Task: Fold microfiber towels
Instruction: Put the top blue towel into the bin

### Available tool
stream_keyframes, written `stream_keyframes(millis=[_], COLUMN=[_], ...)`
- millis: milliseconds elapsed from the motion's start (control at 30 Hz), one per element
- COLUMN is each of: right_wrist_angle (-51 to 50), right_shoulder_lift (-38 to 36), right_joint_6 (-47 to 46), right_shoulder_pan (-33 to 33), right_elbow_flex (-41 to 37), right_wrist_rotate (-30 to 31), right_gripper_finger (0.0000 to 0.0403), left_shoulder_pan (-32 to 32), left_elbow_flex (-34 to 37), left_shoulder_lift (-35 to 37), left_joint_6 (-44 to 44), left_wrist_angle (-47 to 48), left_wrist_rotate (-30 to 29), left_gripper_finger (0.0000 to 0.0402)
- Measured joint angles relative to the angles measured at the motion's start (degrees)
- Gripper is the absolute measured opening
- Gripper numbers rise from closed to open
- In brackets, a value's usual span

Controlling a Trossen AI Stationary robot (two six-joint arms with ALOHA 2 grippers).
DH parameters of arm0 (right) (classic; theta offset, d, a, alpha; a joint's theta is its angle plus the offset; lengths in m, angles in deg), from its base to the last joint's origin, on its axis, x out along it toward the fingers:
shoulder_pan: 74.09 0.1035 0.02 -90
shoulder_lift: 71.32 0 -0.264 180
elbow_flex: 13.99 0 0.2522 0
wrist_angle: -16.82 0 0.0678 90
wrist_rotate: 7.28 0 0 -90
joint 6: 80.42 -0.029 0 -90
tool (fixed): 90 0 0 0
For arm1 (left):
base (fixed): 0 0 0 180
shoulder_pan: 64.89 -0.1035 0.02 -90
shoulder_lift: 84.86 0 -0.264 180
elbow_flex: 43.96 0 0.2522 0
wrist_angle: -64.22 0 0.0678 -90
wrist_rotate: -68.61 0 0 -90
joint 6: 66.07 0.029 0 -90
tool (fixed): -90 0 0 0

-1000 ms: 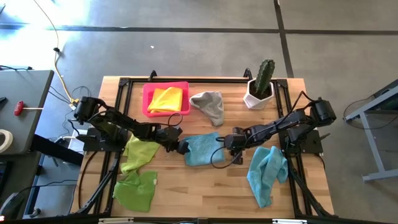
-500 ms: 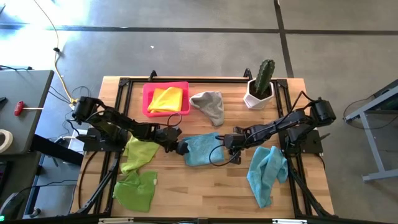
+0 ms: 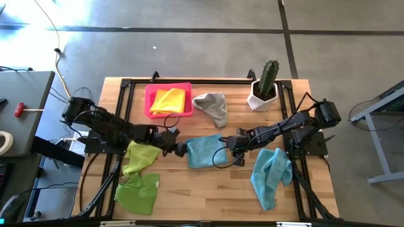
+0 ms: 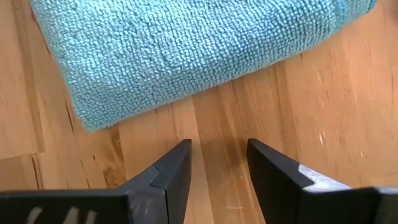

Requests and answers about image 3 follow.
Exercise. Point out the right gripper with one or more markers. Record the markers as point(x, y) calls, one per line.
point(236, 142)

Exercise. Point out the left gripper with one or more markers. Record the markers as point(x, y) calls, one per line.
point(167, 138)

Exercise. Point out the light green microfiber towel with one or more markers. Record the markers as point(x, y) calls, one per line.
point(139, 157)

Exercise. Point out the blue microfiber towel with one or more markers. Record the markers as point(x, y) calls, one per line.
point(202, 151)
point(268, 176)

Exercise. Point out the yellow microfiber towel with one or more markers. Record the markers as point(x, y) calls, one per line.
point(168, 101)

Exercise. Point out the grey microfiber towel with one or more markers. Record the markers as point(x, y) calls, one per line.
point(214, 107)

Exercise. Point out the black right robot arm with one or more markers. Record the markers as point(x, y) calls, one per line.
point(284, 127)

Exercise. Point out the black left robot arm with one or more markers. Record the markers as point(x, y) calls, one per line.
point(110, 126)

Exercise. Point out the pink plastic bin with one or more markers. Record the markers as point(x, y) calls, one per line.
point(188, 104)

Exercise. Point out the white faceted plant pot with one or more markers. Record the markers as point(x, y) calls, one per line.
point(260, 104)

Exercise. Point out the green cactus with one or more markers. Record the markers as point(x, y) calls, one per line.
point(268, 77)

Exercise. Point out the black beam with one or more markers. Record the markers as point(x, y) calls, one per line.
point(57, 151)

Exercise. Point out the grey metal table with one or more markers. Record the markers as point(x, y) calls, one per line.
point(375, 138)

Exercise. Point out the grey side table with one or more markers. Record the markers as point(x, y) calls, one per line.
point(25, 91)

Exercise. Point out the cream tape roll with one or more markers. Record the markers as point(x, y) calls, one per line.
point(10, 140)

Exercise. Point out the grey rounded object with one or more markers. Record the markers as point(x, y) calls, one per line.
point(11, 208)

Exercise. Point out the black aluminium table frame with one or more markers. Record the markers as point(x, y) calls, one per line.
point(236, 81)

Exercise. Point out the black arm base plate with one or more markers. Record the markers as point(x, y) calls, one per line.
point(315, 146)
point(94, 147)

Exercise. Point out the silver metal bracket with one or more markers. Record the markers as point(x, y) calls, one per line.
point(293, 224)
point(116, 223)

